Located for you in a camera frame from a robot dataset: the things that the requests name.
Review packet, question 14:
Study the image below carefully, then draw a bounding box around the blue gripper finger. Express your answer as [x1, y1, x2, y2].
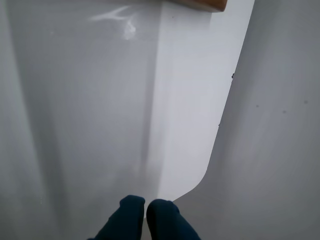
[87, 194, 146, 240]
[146, 198, 202, 240]

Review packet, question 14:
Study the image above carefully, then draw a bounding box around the brown wooden frame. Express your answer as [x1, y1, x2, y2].
[161, 0, 228, 13]

